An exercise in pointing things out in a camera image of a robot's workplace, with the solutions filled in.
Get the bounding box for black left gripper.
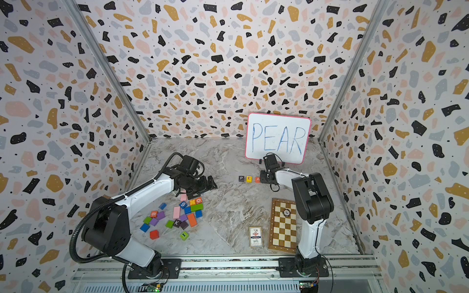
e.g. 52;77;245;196
186;175;219;199

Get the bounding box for dark K letter block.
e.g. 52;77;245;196
173;219;182;228

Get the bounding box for long green block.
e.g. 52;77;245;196
191;203;203;212

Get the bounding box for long pink block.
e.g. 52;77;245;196
173;206;181;219

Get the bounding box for green I letter block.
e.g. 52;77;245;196
180;231;189;241

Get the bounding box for pink framed whiteboard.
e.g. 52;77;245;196
245;113;311;164

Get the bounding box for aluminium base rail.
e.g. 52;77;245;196
71;254;382;293

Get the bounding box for wooden chessboard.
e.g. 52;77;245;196
267;199;298;255

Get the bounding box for long orange block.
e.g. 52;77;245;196
187;213;197;227

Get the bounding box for red cube block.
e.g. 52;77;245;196
149;230;160;240

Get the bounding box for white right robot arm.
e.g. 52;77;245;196
260;153;334;277

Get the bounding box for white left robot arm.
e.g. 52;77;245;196
69;153;217;278

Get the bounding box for playing card box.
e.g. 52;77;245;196
249;226;263;248

